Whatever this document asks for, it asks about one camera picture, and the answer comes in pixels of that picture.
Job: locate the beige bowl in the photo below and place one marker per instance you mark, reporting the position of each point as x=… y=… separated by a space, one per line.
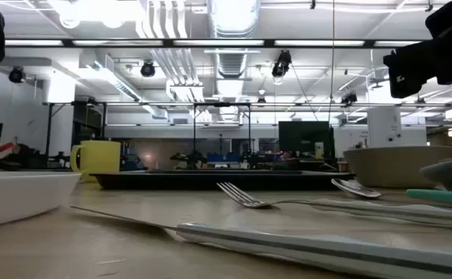
x=396 y=166

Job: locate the white round plate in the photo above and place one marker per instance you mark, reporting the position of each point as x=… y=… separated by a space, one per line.
x=16 y=193

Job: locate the black serving tray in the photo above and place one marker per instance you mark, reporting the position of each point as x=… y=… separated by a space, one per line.
x=210 y=180

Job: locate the black ceiling spotlight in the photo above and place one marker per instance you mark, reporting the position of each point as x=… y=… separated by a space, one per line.
x=349 y=97
x=16 y=74
x=281 y=64
x=147 y=69

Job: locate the white box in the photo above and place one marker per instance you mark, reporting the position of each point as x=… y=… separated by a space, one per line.
x=384 y=126

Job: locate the red and white object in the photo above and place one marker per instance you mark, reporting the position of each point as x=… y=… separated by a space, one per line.
x=1 y=149

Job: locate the yellow mug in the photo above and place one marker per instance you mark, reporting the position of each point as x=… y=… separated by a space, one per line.
x=94 y=155

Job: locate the black screen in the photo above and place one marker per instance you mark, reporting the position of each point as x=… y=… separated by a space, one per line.
x=305 y=139

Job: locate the black overhead light bar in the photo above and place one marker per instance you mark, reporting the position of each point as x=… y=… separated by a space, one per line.
x=167 y=43

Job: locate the blue box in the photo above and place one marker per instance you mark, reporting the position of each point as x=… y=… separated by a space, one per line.
x=223 y=157

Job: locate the black frame stand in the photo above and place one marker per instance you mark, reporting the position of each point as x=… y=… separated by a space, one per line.
x=221 y=104
x=74 y=104

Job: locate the silver ventilation duct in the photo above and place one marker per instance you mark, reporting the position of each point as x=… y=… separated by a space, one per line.
x=233 y=23

